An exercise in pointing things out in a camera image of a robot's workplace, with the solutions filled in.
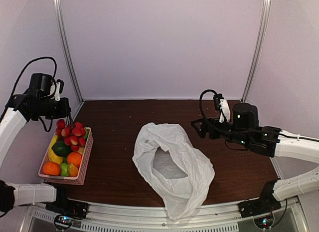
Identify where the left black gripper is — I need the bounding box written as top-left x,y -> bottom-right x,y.
33,97 -> 70,119

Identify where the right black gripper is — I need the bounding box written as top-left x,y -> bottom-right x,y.
191,117 -> 250,147

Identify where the red lychee bunch toy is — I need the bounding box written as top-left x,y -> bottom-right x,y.
55,114 -> 86,152

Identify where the green lime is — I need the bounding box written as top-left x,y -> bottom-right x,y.
51,141 -> 71,157

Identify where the white plastic bag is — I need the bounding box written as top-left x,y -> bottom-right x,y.
132,123 -> 215,221

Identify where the pink perforated basket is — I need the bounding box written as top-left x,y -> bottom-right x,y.
38,127 -> 94,186

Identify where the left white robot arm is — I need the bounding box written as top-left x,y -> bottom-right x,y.
0,73 -> 72,215

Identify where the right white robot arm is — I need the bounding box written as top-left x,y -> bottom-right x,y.
191,101 -> 319,213

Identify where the orange fruit in basket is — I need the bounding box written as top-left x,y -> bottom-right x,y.
67,152 -> 82,168

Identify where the yellow orange fruit toy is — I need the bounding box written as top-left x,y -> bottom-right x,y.
67,163 -> 79,177

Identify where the yellow banana toy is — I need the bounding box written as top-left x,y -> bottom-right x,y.
48,135 -> 64,165

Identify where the green striped melon toy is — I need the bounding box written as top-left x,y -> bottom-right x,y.
83,128 -> 89,140

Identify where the light green apple toy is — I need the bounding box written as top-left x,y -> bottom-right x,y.
60,162 -> 69,177

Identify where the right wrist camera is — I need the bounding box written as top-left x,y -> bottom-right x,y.
213,93 -> 231,123

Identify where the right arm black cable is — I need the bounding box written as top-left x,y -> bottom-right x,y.
199,89 -> 220,123

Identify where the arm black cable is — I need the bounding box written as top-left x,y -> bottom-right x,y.
0,56 -> 58,118
199,89 -> 220,123

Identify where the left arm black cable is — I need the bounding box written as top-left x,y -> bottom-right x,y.
0,56 -> 58,118

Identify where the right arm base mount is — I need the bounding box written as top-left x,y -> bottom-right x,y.
238,198 -> 282,230

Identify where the left aluminium frame post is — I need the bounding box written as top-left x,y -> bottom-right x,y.
53,0 -> 84,104

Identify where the aluminium frame post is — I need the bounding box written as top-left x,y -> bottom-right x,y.
241,0 -> 272,102
53,0 -> 84,104

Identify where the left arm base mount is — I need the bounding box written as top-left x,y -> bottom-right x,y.
44,185 -> 89,232

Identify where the front aluminium rail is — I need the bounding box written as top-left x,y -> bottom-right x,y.
24,188 -> 310,232

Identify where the right aluminium frame post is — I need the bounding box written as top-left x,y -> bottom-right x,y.
241,0 -> 272,102

